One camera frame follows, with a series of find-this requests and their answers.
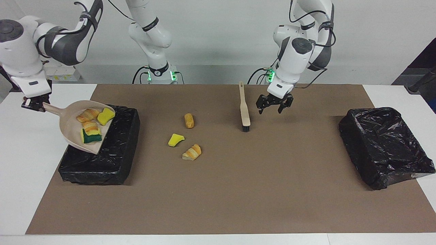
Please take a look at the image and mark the beige brush black bristles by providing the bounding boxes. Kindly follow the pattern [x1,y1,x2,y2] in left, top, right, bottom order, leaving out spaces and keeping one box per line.
[239,81,251,132]

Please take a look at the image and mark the beige plastic dustpan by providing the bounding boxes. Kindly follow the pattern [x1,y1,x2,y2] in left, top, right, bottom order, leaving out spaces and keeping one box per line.
[43,100,116,155]

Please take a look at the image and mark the croissant piece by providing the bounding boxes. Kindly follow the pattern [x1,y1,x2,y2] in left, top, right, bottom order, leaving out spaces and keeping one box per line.
[182,144,202,161]
[76,108,100,123]
[82,121,101,136]

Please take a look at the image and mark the notched green yellow sponge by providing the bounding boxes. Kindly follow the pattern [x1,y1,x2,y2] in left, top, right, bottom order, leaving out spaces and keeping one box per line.
[80,129,103,145]

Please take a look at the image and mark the yellow sponge piece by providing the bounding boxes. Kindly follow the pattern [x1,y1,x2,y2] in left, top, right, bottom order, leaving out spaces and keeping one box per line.
[97,108,116,126]
[168,133,185,147]

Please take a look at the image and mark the black bag-lined bin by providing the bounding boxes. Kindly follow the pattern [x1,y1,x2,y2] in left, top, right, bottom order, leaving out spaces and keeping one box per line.
[58,104,141,186]
[338,107,436,191]

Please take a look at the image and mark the brown paper table mat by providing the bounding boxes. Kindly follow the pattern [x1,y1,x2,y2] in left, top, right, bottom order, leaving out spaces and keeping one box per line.
[26,84,436,235]

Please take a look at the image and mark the dark background panel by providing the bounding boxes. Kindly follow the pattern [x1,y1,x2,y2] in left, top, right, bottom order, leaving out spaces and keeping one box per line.
[392,36,436,114]

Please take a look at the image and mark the black left base cable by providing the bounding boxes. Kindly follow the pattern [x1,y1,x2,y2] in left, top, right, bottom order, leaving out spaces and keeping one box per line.
[248,56,282,85]

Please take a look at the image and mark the black base cable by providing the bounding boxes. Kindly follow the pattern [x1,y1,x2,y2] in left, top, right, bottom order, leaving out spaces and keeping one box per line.
[132,66,185,85]
[248,56,282,85]

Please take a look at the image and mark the white wall socket box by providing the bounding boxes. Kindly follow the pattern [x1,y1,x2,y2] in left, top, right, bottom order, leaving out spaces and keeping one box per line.
[45,65,82,82]

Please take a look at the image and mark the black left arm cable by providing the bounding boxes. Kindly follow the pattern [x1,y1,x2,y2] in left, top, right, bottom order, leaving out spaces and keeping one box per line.
[289,0,337,89]

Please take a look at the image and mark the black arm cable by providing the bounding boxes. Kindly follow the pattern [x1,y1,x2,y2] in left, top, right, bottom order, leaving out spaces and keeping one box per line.
[289,0,337,89]
[34,0,137,56]

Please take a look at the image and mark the black right base cable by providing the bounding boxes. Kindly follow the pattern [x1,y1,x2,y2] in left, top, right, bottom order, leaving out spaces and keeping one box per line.
[132,66,185,85]

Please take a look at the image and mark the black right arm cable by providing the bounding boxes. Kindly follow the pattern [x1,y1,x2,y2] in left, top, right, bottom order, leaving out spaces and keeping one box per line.
[34,0,137,56]

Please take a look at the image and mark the black camera stand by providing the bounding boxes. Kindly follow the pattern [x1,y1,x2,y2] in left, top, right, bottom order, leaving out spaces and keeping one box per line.
[408,66,436,94]

